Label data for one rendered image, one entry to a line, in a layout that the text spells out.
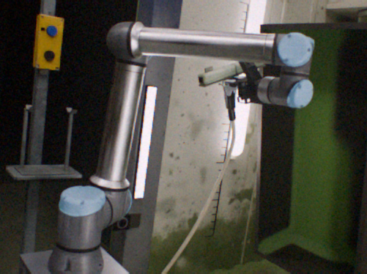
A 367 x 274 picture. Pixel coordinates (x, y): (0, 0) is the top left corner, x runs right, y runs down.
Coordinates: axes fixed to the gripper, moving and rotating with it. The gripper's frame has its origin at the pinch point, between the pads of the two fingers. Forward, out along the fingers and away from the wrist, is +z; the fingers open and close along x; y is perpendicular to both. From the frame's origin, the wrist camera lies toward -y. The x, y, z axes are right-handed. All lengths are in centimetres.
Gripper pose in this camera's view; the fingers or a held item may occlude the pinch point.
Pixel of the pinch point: (225, 78)
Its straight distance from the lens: 158.1
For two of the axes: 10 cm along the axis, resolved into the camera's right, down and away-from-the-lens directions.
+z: -5.9, -1.9, 7.9
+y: 1.7, 9.2, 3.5
